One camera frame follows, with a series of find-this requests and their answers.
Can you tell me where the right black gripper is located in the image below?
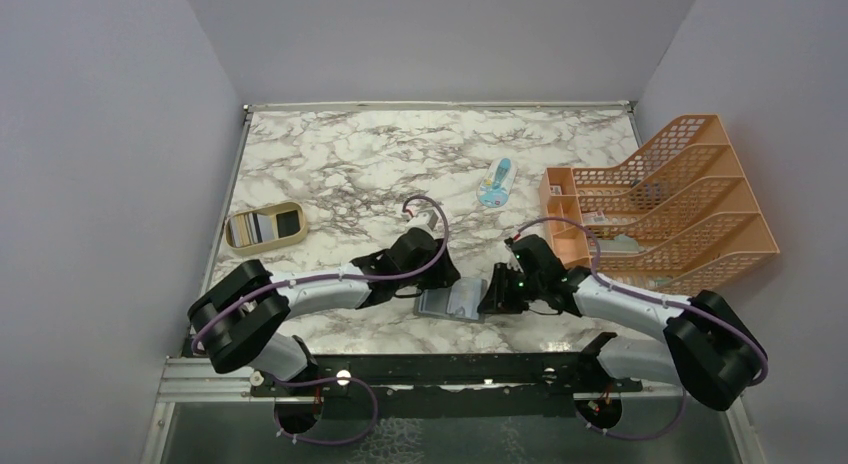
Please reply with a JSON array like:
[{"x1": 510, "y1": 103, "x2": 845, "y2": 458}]
[{"x1": 478, "y1": 261, "x2": 544, "y2": 314}]

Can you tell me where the taupe leather card holder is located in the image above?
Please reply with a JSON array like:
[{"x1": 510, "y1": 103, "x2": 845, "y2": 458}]
[{"x1": 413, "y1": 277, "x2": 487, "y2": 323}]

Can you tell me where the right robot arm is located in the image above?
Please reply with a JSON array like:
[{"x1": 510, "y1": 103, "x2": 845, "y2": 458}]
[{"x1": 477, "y1": 235, "x2": 767, "y2": 411}]

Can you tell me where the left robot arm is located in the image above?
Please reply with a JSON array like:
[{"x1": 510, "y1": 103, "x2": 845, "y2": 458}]
[{"x1": 187, "y1": 228, "x2": 460, "y2": 395}]

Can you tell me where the black card in tray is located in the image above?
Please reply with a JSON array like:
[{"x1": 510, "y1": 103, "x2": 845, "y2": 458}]
[{"x1": 275, "y1": 210, "x2": 301, "y2": 239}]

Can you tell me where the beige card tray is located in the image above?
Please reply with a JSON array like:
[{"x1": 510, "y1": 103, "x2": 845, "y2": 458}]
[{"x1": 224, "y1": 201, "x2": 308, "y2": 256}]

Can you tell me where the stack of cards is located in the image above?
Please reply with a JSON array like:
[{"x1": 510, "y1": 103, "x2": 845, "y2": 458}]
[{"x1": 226, "y1": 212, "x2": 277, "y2": 248}]

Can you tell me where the red white small box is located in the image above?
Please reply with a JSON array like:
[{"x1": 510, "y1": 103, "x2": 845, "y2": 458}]
[{"x1": 582, "y1": 211, "x2": 608, "y2": 225}]

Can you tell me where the orange plastic file organizer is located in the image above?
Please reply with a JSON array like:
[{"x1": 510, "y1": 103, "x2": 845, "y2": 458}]
[{"x1": 538, "y1": 114, "x2": 779, "y2": 295}]

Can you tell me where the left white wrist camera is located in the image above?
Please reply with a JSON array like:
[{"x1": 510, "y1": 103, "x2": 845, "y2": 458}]
[{"x1": 406, "y1": 209, "x2": 439, "y2": 234}]

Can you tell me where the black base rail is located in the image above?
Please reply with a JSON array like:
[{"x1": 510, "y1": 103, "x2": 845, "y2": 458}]
[{"x1": 250, "y1": 352, "x2": 643, "y2": 420}]

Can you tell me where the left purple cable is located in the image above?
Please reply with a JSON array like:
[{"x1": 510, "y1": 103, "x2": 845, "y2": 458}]
[{"x1": 190, "y1": 194, "x2": 450, "y2": 446}]

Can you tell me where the purple cable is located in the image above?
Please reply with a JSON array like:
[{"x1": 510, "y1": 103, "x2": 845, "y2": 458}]
[
  {"x1": 504, "y1": 215, "x2": 770, "y2": 442},
  {"x1": 190, "y1": 194, "x2": 450, "y2": 446}
]

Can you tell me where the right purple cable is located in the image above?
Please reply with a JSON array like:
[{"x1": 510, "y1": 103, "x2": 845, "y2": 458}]
[{"x1": 504, "y1": 215, "x2": 770, "y2": 442}]

